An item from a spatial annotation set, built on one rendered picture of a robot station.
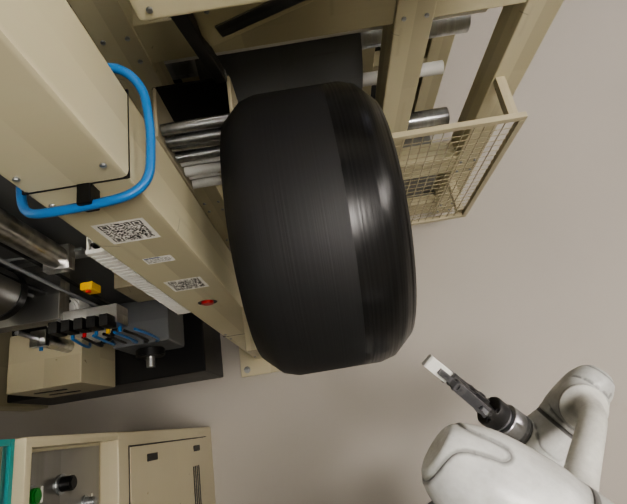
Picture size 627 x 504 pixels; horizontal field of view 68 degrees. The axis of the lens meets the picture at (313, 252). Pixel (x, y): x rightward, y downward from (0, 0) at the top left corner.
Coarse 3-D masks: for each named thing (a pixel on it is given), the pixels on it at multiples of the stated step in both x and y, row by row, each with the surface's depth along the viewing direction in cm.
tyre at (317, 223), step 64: (256, 128) 78; (320, 128) 77; (384, 128) 80; (256, 192) 74; (320, 192) 73; (384, 192) 74; (256, 256) 74; (320, 256) 73; (384, 256) 74; (256, 320) 79; (320, 320) 78; (384, 320) 79
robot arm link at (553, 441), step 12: (540, 420) 111; (552, 420) 109; (540, 432) 109; (552, 432) 108; (564, 432) 108; (528, 444) 108; (540, 444) 108; (552, 444) 108; (564, 444) 108; (552, 456) 108; (564, 456) 109
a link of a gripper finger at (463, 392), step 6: (462, 384) 107; (456, 390) 107; (462, 390) 106; (468, 390) 106; (462, 396) 106; (468, 396) 106; (474, 396) 106; (468, 402) 106; (474, 402) 106; (480, 402) 106; (474, 408) 106; (486, 408) 105
